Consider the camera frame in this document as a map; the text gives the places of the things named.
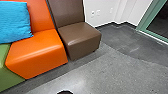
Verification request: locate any brown sofa seat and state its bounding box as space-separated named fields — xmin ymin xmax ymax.
xmin=47 ymin=0 xmax=103 ymax=62

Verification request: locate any white double wall socket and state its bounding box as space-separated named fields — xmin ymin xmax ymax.
xmin=90 ymin=9 xmax=101 ymax=18

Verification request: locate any green sofa seat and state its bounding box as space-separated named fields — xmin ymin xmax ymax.
xmin=0 ymin=43 xmax=26 ymax=93

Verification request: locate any orange sofa seat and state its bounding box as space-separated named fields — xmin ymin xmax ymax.
xmin=4 ymin=0 xmax=69 ymax=80

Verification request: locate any blue square cushion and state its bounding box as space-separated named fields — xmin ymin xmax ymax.
xmin=0 ymin=1 xmax=34 ymax=45

